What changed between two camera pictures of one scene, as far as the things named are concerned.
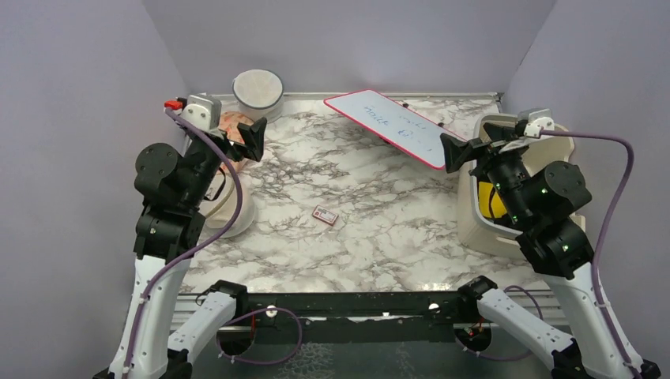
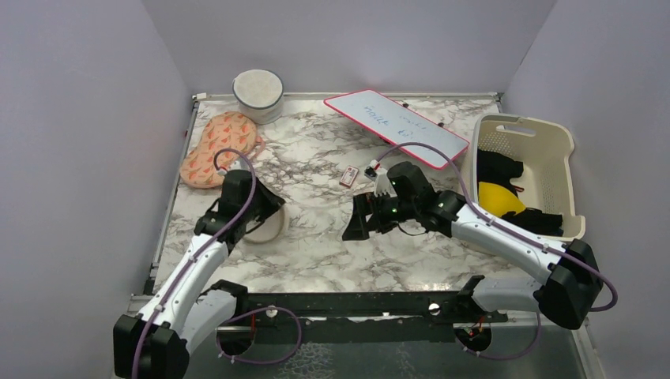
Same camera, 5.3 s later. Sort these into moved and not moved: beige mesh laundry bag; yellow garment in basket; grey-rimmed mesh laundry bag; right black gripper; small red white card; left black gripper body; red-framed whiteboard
Moved: small red white card; right black gripper; beige mesh laundry bag; left black gripper body
Not moved: grey-rimmed mesh laundry bag; red-framed whiteboard; yellow garment in basket
